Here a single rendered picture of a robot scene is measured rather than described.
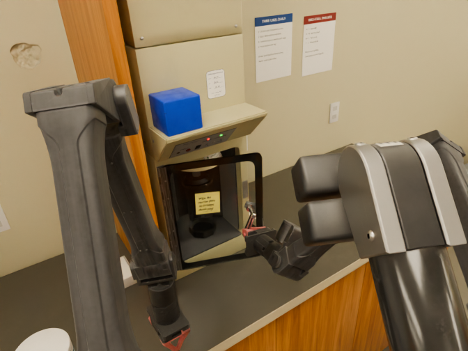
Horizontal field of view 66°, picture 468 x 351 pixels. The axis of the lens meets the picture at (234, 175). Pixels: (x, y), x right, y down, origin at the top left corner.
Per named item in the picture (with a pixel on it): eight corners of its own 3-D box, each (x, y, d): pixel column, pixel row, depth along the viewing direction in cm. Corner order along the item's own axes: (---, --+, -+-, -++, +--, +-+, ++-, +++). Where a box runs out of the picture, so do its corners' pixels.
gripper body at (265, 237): (244, 234, 105) (256, 245, 99) (273, 227, 110) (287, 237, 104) (244, 254, 107) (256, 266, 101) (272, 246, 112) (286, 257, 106)
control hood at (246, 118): (153, 159, 103) (147, 127, 98) (246, 131, 117) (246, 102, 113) (170, 175, 94) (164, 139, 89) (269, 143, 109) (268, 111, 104)
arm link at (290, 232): (274, 269, 90) (300, 280, 93) (294, 228, 90) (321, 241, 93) (256, 251, 101) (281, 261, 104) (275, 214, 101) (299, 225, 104)
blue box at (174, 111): (152, 126, 98) (147, 93, 93) (186, 118, 102) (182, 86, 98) (168, 137, 90) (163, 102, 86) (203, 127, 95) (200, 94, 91)
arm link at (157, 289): (145, 289, 74) (173, 285, 74) (147, 266, 80) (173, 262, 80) (150, 313, 77) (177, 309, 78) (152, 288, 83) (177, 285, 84)
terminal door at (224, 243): (177, 269, 123) (159, 165, 104) (263, 253, 128) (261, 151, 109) (177, 271, 122) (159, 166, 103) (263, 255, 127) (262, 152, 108)
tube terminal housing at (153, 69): (147, 244, 144) (104, 39, 107) (217, 215, 159) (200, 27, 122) (175, 281, 125) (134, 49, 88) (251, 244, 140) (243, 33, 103)
